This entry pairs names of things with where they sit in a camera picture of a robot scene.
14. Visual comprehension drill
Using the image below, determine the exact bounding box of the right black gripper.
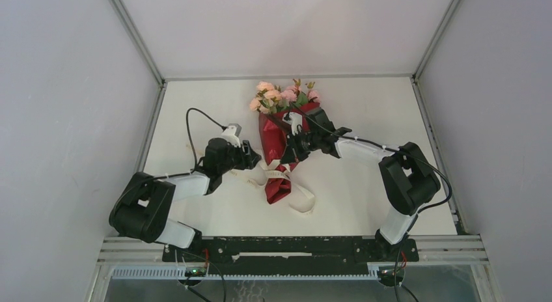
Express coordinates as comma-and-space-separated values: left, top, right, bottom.
281, 128, 321, 164

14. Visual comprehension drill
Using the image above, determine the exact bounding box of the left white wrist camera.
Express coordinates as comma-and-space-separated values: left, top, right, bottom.
221, 124, 242, 148

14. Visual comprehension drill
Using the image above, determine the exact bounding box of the white cable duct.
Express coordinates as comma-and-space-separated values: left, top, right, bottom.
111, 265, 380, 281

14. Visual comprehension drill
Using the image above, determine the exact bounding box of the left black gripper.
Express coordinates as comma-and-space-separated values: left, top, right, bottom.
218, 139, 261, 174

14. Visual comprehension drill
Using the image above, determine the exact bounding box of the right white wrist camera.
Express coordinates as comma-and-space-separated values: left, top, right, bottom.
283, 111, 303, 135

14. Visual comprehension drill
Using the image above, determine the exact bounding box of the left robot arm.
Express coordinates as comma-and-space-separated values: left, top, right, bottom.
109, 137, 262, 261

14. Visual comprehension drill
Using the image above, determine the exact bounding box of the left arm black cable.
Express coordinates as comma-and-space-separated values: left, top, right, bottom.
113, 107, 228, 215

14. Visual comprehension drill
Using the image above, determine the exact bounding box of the pink flower stem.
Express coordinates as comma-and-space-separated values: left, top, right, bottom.
281, 79, 308, 106
307, 81, 320, 103
249, 98, 266, 113
255, 81, 283, 114

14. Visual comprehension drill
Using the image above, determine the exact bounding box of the red wrapping paper sheet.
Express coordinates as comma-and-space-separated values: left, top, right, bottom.
258, 102, 320, 204

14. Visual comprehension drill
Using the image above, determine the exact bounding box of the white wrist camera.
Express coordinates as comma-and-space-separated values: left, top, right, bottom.
221, 124, 242, 148
283, 111, 303, 135

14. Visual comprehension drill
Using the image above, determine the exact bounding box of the cream ribbon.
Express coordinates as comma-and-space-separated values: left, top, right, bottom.
185, 140, 316, 216

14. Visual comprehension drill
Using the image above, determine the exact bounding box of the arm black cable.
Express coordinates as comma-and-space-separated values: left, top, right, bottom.
113, 107, 228, 215
286, 102, 454, 302

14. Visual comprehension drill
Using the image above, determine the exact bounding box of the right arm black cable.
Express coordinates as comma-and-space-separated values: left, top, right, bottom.
286, 102, 454, 302

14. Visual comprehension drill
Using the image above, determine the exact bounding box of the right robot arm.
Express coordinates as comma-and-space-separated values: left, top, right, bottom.
281, 107, 445, 260

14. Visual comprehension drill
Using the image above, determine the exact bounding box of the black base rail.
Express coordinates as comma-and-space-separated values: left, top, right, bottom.
161, 236, 419, 277

